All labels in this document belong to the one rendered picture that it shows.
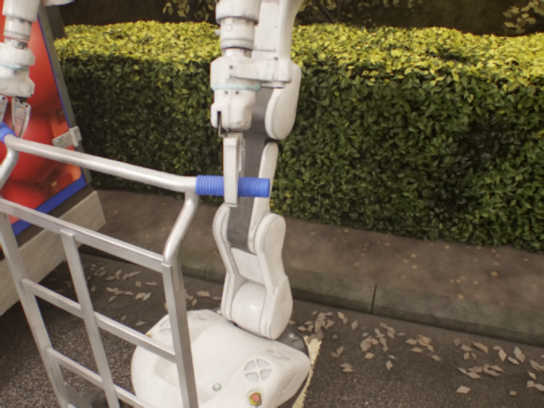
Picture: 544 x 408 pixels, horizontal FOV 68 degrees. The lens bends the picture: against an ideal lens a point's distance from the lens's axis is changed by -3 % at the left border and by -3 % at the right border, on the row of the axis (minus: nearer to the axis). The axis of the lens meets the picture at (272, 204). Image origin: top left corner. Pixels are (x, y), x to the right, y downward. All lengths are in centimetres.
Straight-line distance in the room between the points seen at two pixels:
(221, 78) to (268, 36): 68
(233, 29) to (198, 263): 181
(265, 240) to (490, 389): 117
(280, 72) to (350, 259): 176
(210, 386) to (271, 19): 122
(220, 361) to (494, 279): 149
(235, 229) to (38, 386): 119
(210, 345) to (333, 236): 112
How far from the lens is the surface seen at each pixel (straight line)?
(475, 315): 222
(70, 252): 96
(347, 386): 191
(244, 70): 70
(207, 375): 158
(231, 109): 68
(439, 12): 436
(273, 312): 163
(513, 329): 223
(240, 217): 142
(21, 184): 202
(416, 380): 198
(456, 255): 250
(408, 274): 233
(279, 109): 130
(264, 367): 149
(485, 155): 240
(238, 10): 73
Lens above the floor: 156
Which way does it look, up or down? 32 degrees down
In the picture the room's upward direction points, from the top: 2 degrees counter-clockwise
